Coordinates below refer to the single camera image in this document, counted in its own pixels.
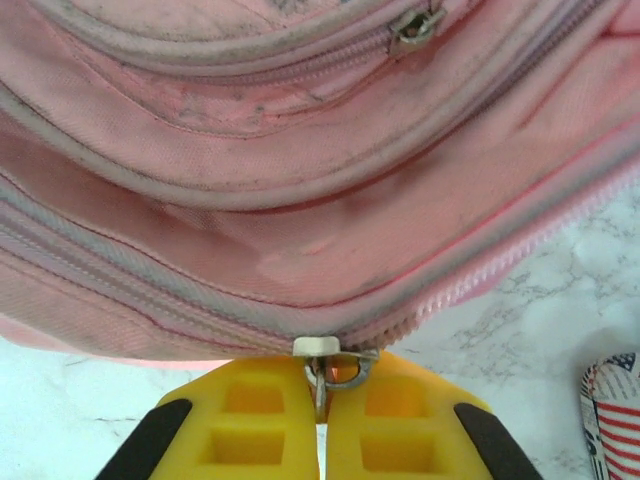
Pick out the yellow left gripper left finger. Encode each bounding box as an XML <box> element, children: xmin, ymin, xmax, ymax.
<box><xmin>94</xmin><ymin>355</ymin><xmax>322</xmax><ymax>480</ymax></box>

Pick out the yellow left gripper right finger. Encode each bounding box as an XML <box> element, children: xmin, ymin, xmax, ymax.
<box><xmin>324</xmin><ymin>351</ymin><xmax>545</xmax><ymax>480</ymax></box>

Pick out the flag print pencil case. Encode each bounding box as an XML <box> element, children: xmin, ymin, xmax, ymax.
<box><xmin>579</xmin><ymin>352</ymin><xmax>640</xmax><ymax>480</ymax></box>

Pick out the pink student backpack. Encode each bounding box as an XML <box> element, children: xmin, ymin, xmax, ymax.
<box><xmin>0</xmin><ymin>0</ymin><xmax>640</xmax><ymax>374</ymax></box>

